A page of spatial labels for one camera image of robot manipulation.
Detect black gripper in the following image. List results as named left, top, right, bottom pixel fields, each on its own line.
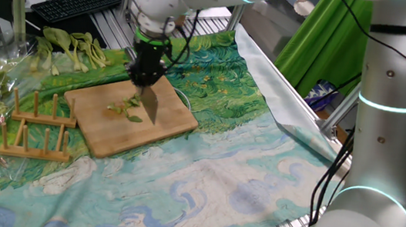
left=123, top=39, right=170, bottom=95

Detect steel kitchen knife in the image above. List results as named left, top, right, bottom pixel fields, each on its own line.
left=116, top=46, right=166, bottom=125

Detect small cut pakchoi piece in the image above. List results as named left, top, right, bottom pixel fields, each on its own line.
left=121, top=94, right=142, bottom=113

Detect cut pakchoi stem piece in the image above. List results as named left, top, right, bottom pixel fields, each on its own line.
left=106, top=100, right=124, bottom=115

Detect whole pakchoi, long stems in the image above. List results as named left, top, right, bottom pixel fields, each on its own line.
left=65, top=30, right=116, bottom=71

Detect whole pakchoi, large leaf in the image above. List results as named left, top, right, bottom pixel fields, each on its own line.
left=37, top=25, right=95, bottom=74

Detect whole pakchoi, pale stems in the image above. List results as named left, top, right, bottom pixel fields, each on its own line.
left=28, top=35, right=65, bottom=76

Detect dark cut leaf piece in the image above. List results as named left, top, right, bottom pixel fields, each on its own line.
left=126, top=114, right=145, bottom=125

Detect bamboo cutting board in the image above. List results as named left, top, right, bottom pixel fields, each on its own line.
left=57, top=64, right=205, bottom=170

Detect cardboard box, orange tape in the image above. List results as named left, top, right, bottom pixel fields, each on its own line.
left=173, top=12, right=188, bottom=30

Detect painted landscape tablecloth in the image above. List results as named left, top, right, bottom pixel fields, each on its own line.
left=0, top=1, right=364, bottom=227

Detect wooden peg rack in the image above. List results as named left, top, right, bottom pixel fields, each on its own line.
left=0, top=85, right=81, bottom=164

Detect black computer keyboard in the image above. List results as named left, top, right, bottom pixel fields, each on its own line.
left=29, top=0, right=123, bottom=32

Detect blue patterned bag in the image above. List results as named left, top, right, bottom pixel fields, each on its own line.
left=303, top=78, right=342, bottom=115

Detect green fabric curtain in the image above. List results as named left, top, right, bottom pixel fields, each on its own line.
left=270, top=0, right=375, bottom=107

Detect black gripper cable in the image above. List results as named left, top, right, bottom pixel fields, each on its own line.
left=158, top=5, right=201, bottom=68

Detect black cable bundle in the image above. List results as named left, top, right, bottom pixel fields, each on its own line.
left=307, top=122, right=357, bottom=227

